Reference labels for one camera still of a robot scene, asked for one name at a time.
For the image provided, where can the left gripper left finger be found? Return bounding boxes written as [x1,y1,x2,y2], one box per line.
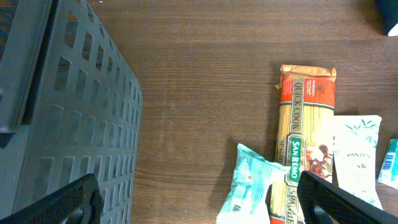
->
[1,174,104,224]

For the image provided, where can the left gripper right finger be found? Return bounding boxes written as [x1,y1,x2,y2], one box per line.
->
[297,171,397,224]

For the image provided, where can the small teal tissue pack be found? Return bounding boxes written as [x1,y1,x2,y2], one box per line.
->
[377,139,397,189]

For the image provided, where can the light teal snack pouch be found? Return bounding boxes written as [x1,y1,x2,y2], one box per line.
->
[216,144,290,224]

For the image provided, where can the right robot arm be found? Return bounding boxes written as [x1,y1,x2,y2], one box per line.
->
[375,0,398,37]

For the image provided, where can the red spaghetti packet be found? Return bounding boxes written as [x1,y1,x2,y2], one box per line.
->
[270,65,336,223]

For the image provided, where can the grey plastic basket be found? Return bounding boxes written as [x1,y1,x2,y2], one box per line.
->
[1,0,142,223]

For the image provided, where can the white cosmetic tube gold cap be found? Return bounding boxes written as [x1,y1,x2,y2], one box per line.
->
[333,115,382,209]

